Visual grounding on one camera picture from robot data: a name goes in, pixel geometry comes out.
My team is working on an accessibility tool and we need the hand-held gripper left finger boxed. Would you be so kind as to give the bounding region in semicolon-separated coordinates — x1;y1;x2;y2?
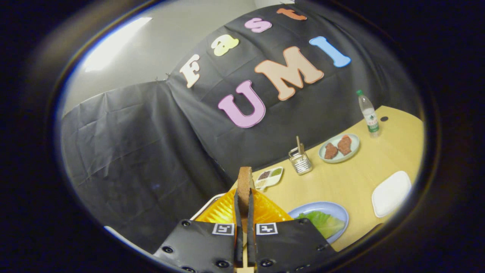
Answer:
153;188;245;273

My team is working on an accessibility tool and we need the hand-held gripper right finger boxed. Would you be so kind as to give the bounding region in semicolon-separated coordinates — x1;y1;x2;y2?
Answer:
247;188;338;271

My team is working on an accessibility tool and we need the toasted bread slice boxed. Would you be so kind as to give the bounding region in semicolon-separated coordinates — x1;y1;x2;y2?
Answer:
237;166;255;232

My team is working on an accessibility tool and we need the green lettuce leaf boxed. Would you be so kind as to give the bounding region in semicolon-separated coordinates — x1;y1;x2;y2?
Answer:
296;211;345;239

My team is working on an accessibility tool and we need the white divided condiment dish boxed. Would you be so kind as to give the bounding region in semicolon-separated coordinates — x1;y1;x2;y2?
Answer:
255;166;284;190

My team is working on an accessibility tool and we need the blue round plate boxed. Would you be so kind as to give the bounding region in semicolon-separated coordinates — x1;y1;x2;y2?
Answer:
288;201;349;244

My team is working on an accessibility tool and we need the pale green round plate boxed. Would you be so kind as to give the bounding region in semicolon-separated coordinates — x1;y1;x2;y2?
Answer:
318;133;360;163

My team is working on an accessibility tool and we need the black backdrop cloth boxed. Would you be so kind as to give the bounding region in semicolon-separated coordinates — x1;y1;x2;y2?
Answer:
61;0;421;254

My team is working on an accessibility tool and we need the white square plate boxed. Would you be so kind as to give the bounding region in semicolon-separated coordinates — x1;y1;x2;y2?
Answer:
372;171;412;218

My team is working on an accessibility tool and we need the clear plastic water bottle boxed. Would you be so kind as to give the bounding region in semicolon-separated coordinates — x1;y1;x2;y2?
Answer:
356;90;380;138

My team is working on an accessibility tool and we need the wire cutlery basket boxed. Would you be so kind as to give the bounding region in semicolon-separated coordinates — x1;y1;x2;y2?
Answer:
288;147;313;175

